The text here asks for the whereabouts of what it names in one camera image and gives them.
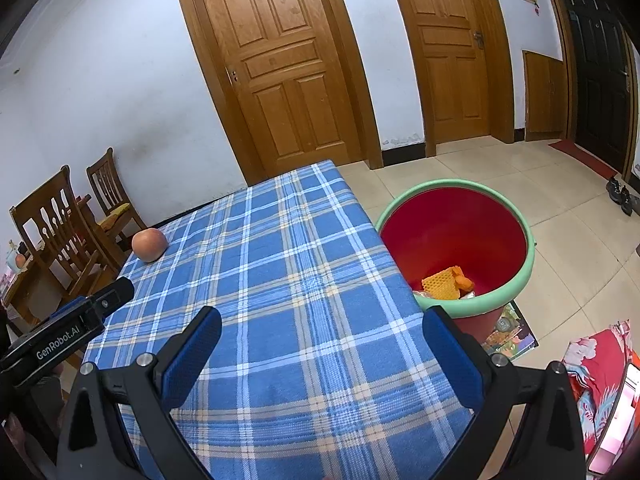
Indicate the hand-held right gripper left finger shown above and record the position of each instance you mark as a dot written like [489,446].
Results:
[192,355]

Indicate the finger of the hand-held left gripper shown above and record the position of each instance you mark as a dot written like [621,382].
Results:
[115,295]

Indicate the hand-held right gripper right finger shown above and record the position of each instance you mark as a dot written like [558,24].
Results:
[450,355]

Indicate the large yellow foam fruit net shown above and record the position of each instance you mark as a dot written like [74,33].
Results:
[440,284]

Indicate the orange peel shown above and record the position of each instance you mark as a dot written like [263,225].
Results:
[462,280]

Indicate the red bucket with green rim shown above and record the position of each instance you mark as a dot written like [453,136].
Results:
[450,225]

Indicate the wooden side table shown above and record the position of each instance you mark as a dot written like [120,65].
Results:
[30,290]

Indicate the round orange-pink apple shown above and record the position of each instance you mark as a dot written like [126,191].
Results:
[149,245]

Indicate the colourful magazine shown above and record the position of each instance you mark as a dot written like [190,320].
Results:
[515,335]

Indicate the yellow seat cushion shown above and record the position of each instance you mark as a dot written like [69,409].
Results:
[115,214]

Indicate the wooden chair with slatted back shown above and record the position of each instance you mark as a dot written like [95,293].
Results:
[55,230]

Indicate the wooden chair with yellow cushion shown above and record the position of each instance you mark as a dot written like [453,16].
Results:
[107,180]

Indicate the blue plaid blanket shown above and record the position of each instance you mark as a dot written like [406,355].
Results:
[300,310]

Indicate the smartphone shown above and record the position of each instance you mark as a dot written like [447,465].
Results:
[617,425]

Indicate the dark shoe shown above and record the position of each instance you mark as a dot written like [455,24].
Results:
[614,190]

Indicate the red doormat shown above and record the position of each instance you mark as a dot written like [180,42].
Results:
[580,157]

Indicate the panelled wooden door with decoration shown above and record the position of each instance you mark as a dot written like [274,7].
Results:
[445,55]

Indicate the black entrance door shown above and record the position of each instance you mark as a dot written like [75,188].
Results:
[597,70]

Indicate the wooden wall cabinet panel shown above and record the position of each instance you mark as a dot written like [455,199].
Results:
[545,95]

